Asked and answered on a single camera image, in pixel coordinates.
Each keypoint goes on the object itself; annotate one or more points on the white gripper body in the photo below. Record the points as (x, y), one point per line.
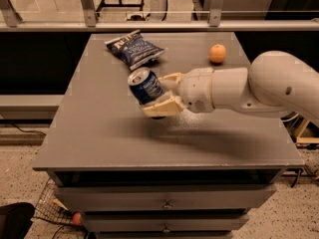
(194, 90)

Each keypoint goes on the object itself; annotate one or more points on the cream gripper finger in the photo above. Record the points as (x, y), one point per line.
(170, 82)
(167, 105)

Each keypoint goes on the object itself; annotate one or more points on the blue pepsi can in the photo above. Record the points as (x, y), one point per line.
(145, 85)

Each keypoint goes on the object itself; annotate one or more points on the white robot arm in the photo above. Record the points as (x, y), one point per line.
(275, 85)

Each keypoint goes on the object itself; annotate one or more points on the orange fruit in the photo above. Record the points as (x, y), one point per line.
(217, 53)

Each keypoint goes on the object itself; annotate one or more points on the blue chip bag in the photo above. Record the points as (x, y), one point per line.
(134, 50)

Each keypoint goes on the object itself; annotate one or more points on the grey drawer cabinet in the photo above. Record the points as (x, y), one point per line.
(100, 138)

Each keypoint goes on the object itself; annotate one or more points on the upper grey drawer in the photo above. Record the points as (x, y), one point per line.
(168, 198)

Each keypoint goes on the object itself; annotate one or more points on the grey drawer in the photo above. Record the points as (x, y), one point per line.
(168, 198)
(164, 222)

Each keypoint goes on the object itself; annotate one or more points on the black stand base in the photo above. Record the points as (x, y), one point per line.
(119, 4)

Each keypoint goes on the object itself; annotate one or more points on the lower grey drawer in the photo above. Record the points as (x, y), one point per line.
(164, 222)

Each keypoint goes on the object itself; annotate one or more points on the small orange ball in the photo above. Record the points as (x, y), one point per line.
(77, 219)

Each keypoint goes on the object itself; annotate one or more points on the wooden yellow frame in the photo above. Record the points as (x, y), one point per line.
(299, 134)

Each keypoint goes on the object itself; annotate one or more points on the wire basket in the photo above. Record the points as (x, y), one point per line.
(48, 208)

